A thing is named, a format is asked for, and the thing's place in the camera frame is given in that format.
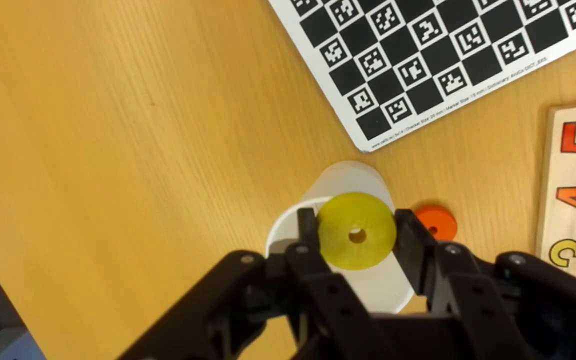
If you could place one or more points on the checkered calibration board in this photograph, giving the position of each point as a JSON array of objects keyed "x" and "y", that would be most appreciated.
[{"x": 395, "y": 67}]

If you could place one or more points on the yellow disc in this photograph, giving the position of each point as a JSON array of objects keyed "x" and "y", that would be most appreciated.
[{"x": 357, "y": 231}]

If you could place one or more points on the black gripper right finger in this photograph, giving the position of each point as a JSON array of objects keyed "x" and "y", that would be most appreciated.
[{"x": 510, "y": 308}]

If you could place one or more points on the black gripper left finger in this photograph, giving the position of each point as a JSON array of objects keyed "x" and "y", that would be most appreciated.
[{"x": 228, "y": 306}]

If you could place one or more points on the clear colorless cup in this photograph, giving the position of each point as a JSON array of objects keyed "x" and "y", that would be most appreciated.
[{"x": 382, "y": 288}]

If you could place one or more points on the orange disc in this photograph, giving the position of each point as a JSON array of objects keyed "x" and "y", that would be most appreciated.
[{"x": 438, "y": 221}]

